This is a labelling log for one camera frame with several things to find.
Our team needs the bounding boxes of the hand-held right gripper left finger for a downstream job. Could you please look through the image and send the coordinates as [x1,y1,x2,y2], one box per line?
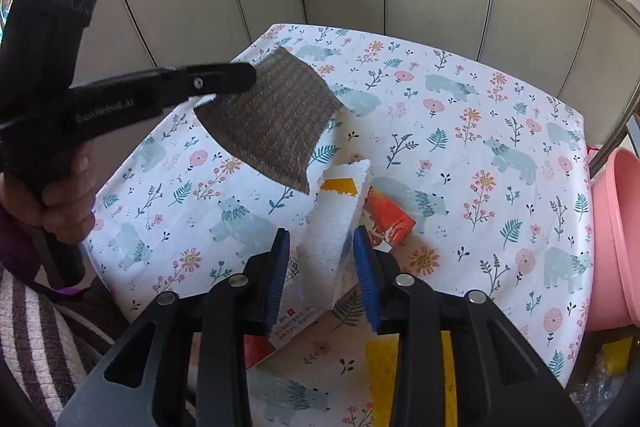
[57,228,291,427]

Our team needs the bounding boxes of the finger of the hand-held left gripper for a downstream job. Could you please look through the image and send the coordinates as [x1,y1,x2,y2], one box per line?
[150,63,258,106]

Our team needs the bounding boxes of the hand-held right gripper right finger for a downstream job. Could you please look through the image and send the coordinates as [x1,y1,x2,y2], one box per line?
[352,227,583,427]

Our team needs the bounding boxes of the grey metal mesh cloth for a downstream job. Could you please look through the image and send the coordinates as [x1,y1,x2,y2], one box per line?
[194,46,346,195]

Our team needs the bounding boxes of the white foam piece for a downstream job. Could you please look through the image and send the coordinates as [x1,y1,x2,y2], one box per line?
[296,159,373,308]

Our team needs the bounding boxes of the pink plastic basin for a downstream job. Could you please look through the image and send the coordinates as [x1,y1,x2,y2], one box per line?
[590,147,640,333]

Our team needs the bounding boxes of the person's left hand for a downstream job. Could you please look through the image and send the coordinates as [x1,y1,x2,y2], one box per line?
[0,143,97,246]

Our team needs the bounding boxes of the white red paper box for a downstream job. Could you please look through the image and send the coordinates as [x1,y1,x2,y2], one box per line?
[244,252,363,370]

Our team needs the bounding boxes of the orange carton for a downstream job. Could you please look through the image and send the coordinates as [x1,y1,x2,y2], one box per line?
[362,187,417,250]

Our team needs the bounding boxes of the yellow flat piece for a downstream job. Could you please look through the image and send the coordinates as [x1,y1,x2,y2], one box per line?
[365,332,458,427]

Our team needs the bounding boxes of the yellow white packet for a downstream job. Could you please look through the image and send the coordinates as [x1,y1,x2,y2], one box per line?
[320,177,359,198]

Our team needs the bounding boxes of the floral bear tablecloth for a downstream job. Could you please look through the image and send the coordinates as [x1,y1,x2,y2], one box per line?
[80,23,596,427]

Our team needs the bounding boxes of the striped knit sweater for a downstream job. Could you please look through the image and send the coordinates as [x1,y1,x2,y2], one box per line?
[0,267,128,427]

